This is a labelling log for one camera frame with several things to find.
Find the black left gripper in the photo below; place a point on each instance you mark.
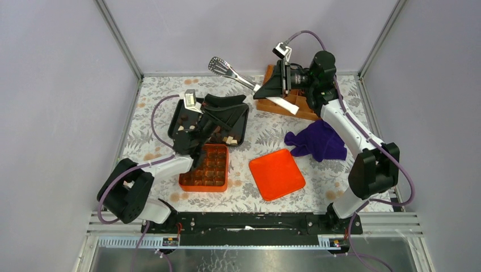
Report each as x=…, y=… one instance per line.
x=222, y=111

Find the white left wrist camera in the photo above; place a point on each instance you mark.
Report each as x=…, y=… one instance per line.
x=190, y=101

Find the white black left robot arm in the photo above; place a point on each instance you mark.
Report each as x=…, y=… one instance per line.
x=125, y=194

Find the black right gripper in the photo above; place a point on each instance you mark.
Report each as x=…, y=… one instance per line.
x=278, y=84

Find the black chocolate tray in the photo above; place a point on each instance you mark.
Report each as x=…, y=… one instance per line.
x=187, y=118

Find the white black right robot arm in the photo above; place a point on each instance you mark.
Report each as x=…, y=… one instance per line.
x=375, y=167

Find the metal tongs white handle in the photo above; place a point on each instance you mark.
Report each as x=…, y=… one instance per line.
x=222, y=68

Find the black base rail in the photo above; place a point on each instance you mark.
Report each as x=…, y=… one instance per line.
x=285, y=229

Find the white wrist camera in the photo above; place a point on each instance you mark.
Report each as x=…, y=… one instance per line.
x=282, y=50
x=190, y=101

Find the orange compartment organizer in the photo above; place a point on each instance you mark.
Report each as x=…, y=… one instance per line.
x=297, y=105

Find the orange box lid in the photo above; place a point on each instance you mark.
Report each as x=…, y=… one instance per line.
x=276, y=175

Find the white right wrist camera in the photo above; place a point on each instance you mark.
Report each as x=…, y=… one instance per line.
x=282, y=50

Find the orange chocolate box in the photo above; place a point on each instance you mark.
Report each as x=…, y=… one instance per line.
x=211, y=175

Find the purple cloth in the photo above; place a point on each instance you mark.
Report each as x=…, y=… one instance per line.
x=318, y=140

